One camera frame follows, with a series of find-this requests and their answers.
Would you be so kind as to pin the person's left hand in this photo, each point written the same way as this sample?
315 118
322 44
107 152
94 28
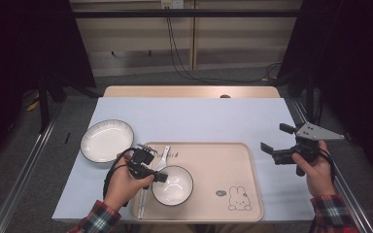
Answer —
123 187

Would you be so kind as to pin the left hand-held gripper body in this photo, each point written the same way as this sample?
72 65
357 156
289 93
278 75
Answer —
142 158

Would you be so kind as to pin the black metal stand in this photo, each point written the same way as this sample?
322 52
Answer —
43 103

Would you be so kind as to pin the white ceramic spoon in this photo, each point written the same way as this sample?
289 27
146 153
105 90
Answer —
163 158

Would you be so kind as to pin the black horizontal crossbar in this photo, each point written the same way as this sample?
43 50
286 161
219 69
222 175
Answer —
126 13

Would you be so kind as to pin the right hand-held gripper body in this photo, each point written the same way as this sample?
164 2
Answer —
309 132

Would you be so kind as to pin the aluminium floor rail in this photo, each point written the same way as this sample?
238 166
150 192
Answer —
22 181
351 207

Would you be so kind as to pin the wooden vertical post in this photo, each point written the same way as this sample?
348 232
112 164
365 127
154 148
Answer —
193 39

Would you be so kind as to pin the dark curtain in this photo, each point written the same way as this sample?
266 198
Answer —
19 48
353 64

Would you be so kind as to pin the wooden table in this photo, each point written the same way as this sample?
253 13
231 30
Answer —
175 91

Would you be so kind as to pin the small black floor item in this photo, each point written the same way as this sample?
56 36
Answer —
67 138

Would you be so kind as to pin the beige tray with rabbit print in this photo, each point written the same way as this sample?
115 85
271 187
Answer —
226 168

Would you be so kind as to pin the yellow floor tape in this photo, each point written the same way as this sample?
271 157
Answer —
34 105

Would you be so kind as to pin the white bowl with dark rim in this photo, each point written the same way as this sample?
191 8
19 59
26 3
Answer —
173 189

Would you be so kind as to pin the dark table grommet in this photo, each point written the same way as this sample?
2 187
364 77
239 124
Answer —
225 96

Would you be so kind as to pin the white wall socket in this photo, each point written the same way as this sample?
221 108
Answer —
171 3

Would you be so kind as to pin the pale blue table mat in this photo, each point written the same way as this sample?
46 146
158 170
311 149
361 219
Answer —
191 119

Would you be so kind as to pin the person's right hand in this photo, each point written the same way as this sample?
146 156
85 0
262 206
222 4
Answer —
317 179

